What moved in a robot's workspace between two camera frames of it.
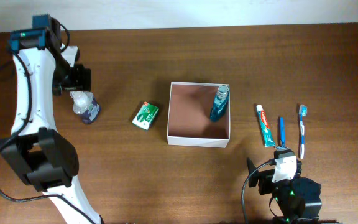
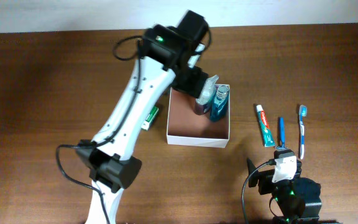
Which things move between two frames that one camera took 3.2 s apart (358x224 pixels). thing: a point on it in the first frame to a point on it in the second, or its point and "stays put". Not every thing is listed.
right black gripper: x=265 y=180 stays put
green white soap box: x=146 y=116 stays put
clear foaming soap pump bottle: x=86 y=106 to x=204 y=99
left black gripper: x=74 y=78 to x=192 y=83
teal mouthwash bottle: x=220 y=102 stays put
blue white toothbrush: x=302 y=112 stays put
